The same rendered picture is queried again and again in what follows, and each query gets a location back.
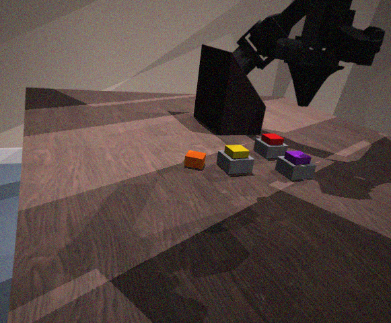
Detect red button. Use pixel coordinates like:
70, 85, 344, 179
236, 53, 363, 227
253, 134, 288, 159

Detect purple button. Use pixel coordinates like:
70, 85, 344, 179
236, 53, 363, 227
275, 151, 316, 180

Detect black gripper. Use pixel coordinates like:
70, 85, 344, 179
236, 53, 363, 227
256, 0, 356, 107

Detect orange block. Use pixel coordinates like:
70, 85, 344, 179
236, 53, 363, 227
184, 150, 206, 169

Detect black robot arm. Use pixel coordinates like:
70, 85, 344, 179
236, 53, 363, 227
233, 0, 385, 75

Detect yellow button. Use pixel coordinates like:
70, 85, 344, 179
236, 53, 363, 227
216, 145, 254, 174

